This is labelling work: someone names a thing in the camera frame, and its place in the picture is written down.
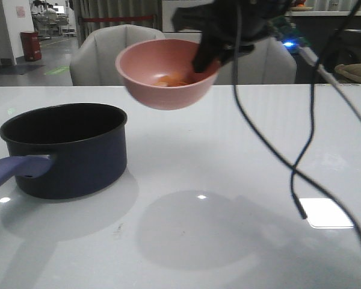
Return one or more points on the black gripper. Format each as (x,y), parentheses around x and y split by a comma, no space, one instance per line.
(218,23)

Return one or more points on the orange ham pieces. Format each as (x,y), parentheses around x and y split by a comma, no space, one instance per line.
(171,80)

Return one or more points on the pink plastic bowl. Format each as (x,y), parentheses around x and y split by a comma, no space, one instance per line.
(141,64)

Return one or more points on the right beige upholstered chair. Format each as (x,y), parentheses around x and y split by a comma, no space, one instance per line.
(269,63)

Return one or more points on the beige upholstered chair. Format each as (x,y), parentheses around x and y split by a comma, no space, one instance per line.
(94,63)
(269,63)

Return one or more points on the white cabinet in background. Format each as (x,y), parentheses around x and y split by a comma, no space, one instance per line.
(168,10)

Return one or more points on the green circuit board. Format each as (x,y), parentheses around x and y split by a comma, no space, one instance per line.
(287,33)

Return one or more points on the fruit plate on counter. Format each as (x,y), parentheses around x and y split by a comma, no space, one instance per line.
(300,5)

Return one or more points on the dark counter with white top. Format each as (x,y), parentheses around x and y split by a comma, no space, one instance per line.
(319,26)

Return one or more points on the left beige upholstered chair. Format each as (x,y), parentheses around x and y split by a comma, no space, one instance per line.
(94,63)

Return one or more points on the red barrier belt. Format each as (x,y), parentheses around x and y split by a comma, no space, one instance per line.
(118,19)

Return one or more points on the beige cushion at right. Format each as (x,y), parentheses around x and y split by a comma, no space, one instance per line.
(350,72)

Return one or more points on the dark blue saucepan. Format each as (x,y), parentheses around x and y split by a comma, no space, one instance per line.
(65,151)

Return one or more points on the red trash bin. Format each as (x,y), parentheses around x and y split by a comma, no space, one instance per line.
(31,45)

